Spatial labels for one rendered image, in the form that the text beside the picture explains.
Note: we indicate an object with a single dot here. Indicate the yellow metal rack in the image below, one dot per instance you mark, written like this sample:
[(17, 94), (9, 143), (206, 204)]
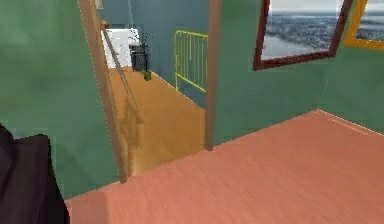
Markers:
[(190, 58)]

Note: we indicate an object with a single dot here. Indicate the small green plant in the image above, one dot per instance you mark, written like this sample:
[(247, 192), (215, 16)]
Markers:
[(147, 75)]

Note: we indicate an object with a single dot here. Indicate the black bin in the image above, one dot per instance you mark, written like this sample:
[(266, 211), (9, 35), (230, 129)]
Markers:
[(139, 58)]

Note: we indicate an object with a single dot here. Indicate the white cabinet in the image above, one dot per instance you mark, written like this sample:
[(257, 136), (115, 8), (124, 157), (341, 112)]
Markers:
[(120, 45)]

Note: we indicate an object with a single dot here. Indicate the red framed landscape picture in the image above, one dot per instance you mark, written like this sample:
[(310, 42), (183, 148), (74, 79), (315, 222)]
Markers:
[(296, 30)]

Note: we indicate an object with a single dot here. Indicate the yellow framed landscape picture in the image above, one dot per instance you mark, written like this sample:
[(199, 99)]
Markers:
[(370, 23)]

